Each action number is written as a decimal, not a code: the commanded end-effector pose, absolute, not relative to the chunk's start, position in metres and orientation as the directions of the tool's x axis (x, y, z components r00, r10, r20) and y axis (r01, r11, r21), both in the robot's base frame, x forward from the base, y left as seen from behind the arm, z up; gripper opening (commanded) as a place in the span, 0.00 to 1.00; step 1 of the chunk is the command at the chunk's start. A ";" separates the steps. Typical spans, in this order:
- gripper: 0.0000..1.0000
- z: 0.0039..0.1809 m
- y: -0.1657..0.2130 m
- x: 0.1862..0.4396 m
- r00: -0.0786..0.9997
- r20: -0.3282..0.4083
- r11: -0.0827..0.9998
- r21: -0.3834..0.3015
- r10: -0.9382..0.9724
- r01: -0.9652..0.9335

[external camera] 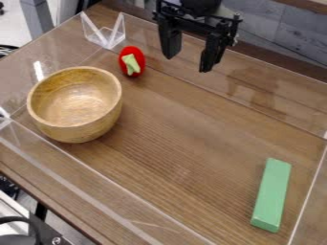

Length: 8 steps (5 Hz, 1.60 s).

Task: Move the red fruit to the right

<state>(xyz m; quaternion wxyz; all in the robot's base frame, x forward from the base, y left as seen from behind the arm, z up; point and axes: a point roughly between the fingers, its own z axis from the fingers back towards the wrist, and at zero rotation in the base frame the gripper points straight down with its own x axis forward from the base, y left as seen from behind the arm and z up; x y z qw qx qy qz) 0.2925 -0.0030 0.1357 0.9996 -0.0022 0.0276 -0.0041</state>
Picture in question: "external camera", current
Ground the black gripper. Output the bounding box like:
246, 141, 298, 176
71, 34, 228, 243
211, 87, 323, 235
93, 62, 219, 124
153, 0, 243, 73

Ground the red plush strawberry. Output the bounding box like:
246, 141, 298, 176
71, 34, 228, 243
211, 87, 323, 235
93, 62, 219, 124
119, 46, 145, 78

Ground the wooden bowl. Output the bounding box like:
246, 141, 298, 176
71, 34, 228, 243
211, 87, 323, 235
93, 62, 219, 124
27, 66, 123, 144

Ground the green rectangular block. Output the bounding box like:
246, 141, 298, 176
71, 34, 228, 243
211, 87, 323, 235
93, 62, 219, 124
251, 158, 291, 233

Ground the clear acrylic enclosure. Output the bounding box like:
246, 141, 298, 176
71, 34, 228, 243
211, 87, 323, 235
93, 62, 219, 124
0, 7, 327, 245

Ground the grey post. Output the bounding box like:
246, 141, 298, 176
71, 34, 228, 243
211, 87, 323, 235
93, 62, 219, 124
19, 0, 53, 39

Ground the black cable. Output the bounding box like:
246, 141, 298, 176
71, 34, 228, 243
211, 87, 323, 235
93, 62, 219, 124
0, 215, 43, 245

